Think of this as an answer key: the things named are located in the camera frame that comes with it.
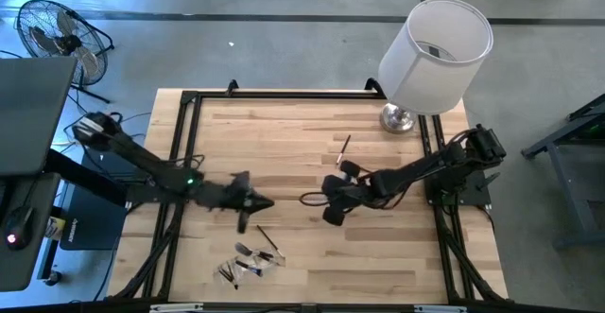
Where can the dark metal stand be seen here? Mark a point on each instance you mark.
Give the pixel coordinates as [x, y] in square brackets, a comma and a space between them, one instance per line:
[567, 185]

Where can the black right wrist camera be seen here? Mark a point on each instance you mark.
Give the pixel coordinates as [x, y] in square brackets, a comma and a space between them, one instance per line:
[333, 185]

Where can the black computer mouse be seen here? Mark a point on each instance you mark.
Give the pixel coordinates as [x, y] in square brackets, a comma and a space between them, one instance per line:
[16, 228]

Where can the slim black makeup brush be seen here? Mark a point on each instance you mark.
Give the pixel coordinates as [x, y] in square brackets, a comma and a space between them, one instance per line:
[229, 277]

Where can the black brush pale ferrule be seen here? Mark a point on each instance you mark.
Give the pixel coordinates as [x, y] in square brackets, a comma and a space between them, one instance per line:
[248, 267]

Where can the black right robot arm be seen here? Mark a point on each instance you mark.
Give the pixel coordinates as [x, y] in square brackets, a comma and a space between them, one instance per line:
[425, 166]

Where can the black keyboard tray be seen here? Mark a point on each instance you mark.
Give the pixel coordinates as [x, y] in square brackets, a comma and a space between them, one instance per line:
[28, 266]

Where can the white shade silver table lamp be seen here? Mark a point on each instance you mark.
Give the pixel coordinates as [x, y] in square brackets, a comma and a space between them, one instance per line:
[435, 67]

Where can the white table bracket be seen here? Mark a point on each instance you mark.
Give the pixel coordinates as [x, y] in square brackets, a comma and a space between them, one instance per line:
[439, 308]
[177, 307]

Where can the large fluffy powder brush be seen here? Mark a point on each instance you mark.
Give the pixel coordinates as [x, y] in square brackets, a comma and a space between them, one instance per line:
[243, 248]

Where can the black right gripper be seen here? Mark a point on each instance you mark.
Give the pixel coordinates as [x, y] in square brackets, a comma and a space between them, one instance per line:
[359, 192]

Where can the black floor case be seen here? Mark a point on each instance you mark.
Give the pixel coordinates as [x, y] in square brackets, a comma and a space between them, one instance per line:
[94, 228]

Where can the thin black silver-tipped brush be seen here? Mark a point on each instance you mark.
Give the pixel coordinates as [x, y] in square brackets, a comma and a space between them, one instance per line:
[343, 150]

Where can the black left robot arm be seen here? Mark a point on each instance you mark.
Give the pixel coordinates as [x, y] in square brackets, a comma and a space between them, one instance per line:
[142, 161]

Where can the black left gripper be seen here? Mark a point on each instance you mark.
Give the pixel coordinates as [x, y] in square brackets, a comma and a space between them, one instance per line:
[222, 196]

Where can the clear acrylic organizer box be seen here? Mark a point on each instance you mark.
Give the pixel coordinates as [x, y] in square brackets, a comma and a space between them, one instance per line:
[274, 275]

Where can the black aluminium table frame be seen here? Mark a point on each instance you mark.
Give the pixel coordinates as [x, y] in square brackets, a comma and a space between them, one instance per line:
[283, 94]

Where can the black floor fan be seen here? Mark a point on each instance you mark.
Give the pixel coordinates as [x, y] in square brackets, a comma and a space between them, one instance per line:
[61, 43]

